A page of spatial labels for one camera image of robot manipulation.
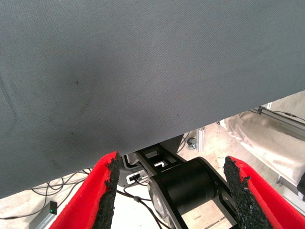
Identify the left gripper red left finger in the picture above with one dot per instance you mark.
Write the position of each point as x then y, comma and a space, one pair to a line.
85, 202

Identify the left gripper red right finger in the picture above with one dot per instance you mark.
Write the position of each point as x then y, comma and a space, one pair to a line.
257, 202

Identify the grey power strip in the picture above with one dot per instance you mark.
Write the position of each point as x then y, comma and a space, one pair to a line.
53, 207

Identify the short aluminium profile piece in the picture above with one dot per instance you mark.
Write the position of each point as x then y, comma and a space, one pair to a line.
286, 182

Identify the grey caster wheel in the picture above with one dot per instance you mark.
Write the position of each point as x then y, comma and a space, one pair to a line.
191, 143

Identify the dark grey table cloth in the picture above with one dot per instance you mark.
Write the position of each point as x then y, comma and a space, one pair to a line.
143, 71

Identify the black robot torso frame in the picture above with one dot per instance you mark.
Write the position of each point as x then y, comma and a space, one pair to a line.
188, 181

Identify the long aluminium profile rail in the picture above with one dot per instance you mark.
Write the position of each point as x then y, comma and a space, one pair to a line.
286, 124

